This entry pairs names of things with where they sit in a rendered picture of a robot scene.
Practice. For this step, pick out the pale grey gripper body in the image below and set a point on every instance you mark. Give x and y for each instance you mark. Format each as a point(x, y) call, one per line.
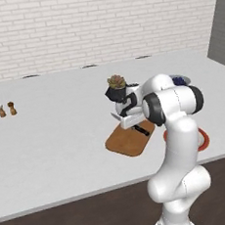
point(133, 120)

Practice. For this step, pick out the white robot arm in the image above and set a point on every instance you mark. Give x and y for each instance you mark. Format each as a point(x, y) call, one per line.
point(179, 137)

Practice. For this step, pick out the brown wooden cutting board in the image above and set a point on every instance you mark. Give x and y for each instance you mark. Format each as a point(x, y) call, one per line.
point(127, 142)

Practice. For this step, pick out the orange-red plate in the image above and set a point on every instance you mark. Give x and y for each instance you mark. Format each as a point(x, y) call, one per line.
point(204, 139)

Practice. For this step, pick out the succulent in black pot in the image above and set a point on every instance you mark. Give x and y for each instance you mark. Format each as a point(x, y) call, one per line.
point(115, 93)

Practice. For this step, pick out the dark blue fruit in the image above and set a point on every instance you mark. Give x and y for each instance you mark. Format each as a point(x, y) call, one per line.
point(179, 80)

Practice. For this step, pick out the brown wooden pepper shaker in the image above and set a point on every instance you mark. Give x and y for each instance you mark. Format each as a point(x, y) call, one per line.
point(12, 109)

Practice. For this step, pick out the white-topped wooden salt shaker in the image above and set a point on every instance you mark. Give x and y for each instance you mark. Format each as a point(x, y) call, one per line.
point(1, 111)

